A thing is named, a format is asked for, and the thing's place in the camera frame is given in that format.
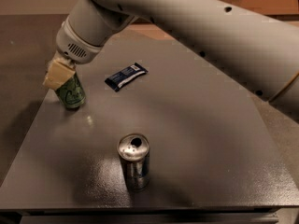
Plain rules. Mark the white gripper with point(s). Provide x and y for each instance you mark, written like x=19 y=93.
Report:
x=74 y=48

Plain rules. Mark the silver blue can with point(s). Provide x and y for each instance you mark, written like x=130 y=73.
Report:
x=134 y=153

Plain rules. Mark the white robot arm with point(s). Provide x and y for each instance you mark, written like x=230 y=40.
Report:
x=260 y=53

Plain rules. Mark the green soda can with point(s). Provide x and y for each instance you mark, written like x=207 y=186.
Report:
x=71 y=94

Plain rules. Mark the dark blue snack bar wrapper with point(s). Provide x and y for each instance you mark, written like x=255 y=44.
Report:
x=125 y=76

